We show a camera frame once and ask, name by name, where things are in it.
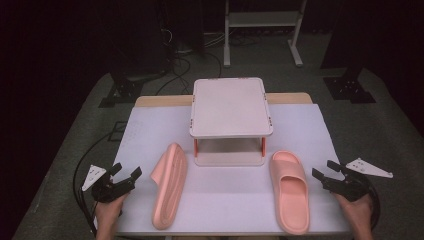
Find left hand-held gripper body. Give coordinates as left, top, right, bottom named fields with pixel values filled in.
left=81, top=164, right=136, bottom=204

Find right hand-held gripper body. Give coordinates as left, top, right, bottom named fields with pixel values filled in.
left=321, top=157, right=395, bottom=203

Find pink rubber slipper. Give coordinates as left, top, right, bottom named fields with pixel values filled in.
left=268, top=150, right=311, bottom=236
left=149, top=142, right=189, bottom=231

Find white two-tier shoe rack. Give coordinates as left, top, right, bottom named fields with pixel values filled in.
left=189, top=77, right=275, bottom=168

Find person's left hand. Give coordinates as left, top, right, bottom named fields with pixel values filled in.
left=94, top=193, right=130, bottom=238

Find person's right hand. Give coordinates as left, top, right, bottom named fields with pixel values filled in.
left=332, top=192, right=374, bottom=238

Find wooden table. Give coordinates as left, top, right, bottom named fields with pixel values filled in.
left=134, top=92, right=314, bottom=108

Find black stand base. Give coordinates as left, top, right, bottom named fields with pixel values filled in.
left=97, top=68, right=168, bottom=109
left=322, top=66, right=377, bottom=105

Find white table mat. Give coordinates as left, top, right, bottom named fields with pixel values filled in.
left=113, top=103, right=353, bottom=235

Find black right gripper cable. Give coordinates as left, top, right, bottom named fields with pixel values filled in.
left=359, top=174, right=382, bottom=232

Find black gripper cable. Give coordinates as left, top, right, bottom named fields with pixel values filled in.
left=359, top=174, right=382, bottom=232
left=72, top=131, right=118, bottom=236

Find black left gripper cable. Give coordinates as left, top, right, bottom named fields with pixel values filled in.
left=72, top=131, right=118, bottom=236

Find black floor cables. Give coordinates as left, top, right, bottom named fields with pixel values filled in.
left=153, top=26, right=224, bottom=97

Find white metal stand frame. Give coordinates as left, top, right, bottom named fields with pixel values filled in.
left=222, top=0, right=309, bottom=69

